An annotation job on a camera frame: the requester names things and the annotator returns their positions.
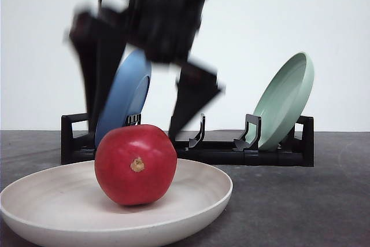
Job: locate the green plate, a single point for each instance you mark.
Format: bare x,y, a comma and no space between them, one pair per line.
283,101

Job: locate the red pomegranate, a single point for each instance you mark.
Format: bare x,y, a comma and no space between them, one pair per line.
136,164

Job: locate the white plate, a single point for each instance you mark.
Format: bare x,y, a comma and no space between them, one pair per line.
64,207

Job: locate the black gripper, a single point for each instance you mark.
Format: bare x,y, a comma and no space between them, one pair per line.
163,30

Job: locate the black plastic dish rack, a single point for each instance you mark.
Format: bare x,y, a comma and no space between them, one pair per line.
78,147

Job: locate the blue plate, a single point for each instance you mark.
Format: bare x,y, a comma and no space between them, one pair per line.
127,92

